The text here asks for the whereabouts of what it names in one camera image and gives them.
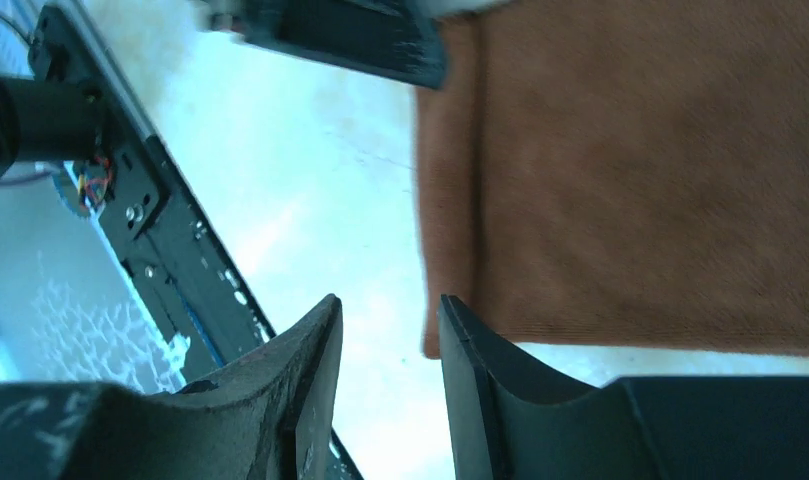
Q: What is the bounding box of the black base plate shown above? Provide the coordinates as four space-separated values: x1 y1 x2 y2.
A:
42 1 360 479

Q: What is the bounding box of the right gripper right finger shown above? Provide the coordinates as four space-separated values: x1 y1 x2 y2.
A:
438 296 809 479

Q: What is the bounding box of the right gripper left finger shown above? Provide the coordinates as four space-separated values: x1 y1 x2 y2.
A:
0 295 343 480

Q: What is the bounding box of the brown towel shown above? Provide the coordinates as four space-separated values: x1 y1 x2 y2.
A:
416 0 809 358

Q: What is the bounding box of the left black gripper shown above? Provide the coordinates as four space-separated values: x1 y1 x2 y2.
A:
206 0 447 89

